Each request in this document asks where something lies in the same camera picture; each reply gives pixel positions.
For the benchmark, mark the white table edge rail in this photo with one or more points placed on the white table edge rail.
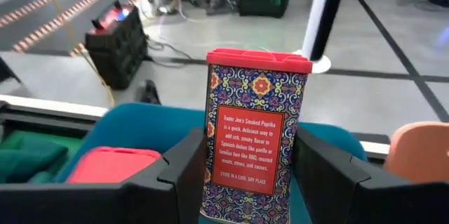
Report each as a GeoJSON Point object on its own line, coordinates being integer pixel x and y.
{"type": "Point", "coordinates": [52, 106]}

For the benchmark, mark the black table frame rail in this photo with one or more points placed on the black table frame rail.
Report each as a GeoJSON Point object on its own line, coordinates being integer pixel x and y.
{"type": "Point", "coordinates": [35, 124]}

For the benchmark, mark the white black pole with base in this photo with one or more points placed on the white black pole with base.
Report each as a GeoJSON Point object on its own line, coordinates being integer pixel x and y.
{"type": "Point", "coordinates": [326, 13]}

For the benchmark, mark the dark green cloth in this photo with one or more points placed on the dark green cloth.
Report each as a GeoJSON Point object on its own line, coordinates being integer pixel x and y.
{"type": "Point", "coordinates": [28, 157]}

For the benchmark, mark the smoked paprika tin red lid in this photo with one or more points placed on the smoked paprika tin red lid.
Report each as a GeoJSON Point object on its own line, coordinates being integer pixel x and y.
{"type": "Point", "coordinates": [108, 166]}
{"type": "Point", "coordinates": [249, 146]}

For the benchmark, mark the blue plastic bin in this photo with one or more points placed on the blue plastic bin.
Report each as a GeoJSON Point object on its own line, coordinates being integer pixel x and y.
{"type": "Point", "coordinates": [147, 125]}

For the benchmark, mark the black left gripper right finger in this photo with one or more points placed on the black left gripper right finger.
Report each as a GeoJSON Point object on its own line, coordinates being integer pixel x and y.
{"type": "Point", "coordinates": [368, 203]}

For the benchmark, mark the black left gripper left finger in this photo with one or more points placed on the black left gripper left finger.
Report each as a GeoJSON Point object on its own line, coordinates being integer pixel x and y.
{"type": "Point", "coordinates": [87, 204]}

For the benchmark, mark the orange plastic bin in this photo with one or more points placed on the orange plastic bin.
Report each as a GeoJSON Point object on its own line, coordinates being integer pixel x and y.
{"type": "Point", "coordinates": [421, 150]}

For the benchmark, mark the black crate red top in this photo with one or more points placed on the black crate red top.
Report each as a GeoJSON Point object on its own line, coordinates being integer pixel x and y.
{"type": "Point", "coordinates": [119, 52]}

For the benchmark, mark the grey floor mat striped edges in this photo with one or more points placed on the grey floor mat striped edges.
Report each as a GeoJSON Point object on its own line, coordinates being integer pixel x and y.
{"type": "Point", "coordinates": [45, 20]}

